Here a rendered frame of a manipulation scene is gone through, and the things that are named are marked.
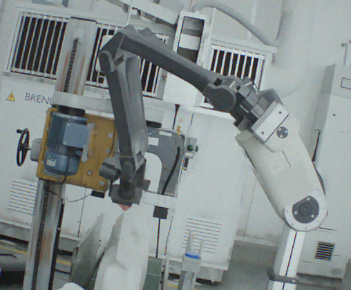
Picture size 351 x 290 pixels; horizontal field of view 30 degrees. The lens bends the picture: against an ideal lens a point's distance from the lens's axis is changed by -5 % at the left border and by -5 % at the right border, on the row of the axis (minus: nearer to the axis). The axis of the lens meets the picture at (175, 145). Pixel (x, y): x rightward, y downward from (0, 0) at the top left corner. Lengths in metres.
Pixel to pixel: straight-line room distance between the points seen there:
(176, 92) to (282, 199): 3.02
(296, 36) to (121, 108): 4.05
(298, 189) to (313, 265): 4.45
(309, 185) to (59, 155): 1.07
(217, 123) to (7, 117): 1.78
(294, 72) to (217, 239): 1.60
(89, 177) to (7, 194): 2.97
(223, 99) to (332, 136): 4.58
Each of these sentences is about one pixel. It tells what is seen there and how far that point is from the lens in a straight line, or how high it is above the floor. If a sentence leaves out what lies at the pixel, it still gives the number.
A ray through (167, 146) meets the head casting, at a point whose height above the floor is 1.27.
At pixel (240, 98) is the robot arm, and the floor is 1.51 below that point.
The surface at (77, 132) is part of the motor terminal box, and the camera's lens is 2.75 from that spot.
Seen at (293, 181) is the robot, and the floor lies 1.29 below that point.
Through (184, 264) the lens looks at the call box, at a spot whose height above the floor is 0.81.
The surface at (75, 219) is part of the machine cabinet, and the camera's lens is 5.84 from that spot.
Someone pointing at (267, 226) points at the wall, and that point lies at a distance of 7.16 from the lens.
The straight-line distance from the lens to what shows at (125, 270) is 2.60.
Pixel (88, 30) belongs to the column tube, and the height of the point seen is 1.71.
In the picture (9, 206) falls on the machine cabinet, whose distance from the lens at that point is 5.95.
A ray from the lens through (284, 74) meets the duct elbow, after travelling 6.07.
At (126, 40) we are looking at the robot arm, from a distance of 2.09.
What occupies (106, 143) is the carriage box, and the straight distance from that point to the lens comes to 3.00.
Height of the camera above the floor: 1.45
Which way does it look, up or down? 3 degrees down
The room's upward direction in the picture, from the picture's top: 11 degrees clockwise
